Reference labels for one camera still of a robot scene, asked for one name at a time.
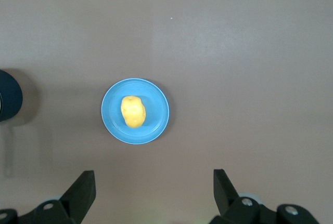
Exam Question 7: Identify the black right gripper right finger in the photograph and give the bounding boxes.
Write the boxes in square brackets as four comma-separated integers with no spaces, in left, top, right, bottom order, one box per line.
[210,168,319,224]

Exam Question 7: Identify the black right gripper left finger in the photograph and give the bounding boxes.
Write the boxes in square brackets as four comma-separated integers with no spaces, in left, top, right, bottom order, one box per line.
[0,170,96,224]

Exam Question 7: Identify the yellow potato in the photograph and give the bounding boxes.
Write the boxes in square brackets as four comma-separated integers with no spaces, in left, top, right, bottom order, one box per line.
[120,95,146,128]

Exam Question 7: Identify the blue round plate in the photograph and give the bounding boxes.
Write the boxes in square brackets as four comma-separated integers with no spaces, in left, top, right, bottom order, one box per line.
[100,77,170,146]

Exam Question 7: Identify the black pot with blue handle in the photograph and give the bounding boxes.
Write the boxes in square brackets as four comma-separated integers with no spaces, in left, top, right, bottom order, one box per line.
[0,69,23,123]

